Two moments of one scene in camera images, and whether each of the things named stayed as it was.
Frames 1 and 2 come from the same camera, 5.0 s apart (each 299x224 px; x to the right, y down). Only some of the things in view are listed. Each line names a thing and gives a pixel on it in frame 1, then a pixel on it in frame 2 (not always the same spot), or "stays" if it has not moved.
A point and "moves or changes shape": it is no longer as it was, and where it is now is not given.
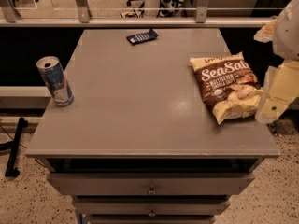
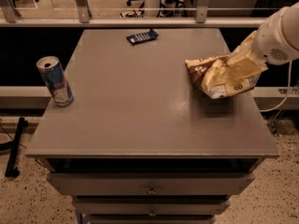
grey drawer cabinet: (140, 143) stays
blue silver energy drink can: (53, 75) stays
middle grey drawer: (150, 205) stays
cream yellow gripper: (289, 35) -> (270, 45)
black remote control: (142, 36) stays
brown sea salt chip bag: (229, 86) moves or changes shape
